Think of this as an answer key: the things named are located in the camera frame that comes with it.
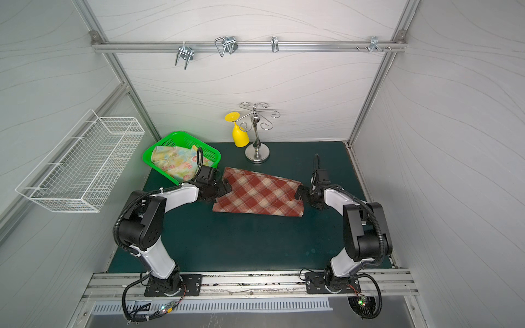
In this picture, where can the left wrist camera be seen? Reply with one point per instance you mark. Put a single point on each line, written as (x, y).
(206, 176)

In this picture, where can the metal bracket right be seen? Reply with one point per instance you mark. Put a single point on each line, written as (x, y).
(375, 45)

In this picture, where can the red plaid skirt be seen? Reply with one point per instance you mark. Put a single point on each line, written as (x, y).
(259, 194)

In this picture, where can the white wire basket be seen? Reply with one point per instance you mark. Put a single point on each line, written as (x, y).
(80, 172)

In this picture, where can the metal u-bolt clamp middle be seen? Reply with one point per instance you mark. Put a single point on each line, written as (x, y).
(226, 44)

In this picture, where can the white vent strip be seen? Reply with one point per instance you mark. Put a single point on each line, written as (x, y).
(209, 306)

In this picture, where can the pastel floral skirt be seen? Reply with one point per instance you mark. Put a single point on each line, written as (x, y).
(177, 162)

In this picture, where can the metal u-bolt clamp left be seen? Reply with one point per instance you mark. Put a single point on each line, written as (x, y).
(184, 55)

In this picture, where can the metal hook clamp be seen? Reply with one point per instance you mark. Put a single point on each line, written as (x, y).
(274, 44)

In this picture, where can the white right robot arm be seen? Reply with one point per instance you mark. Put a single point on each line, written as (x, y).
(366, 236)

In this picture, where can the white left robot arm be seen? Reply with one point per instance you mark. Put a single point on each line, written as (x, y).
(139, 226)

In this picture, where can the chrome cup holder stand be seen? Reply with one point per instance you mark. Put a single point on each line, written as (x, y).
(255, 120)

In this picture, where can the metal u-bolt clamp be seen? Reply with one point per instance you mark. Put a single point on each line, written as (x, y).
(226, 44)
(184, 55)

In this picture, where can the yellow plastic goblet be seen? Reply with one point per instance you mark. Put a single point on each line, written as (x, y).
(240, 137)

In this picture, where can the green plastic basket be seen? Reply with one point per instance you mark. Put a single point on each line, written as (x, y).
(212, 156)

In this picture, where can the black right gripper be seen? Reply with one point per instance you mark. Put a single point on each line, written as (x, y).
(306, 195)

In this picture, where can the aluminium crossbar rail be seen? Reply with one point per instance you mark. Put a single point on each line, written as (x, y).
(244, 47)

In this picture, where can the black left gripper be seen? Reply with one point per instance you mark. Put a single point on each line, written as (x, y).
(221, 187)

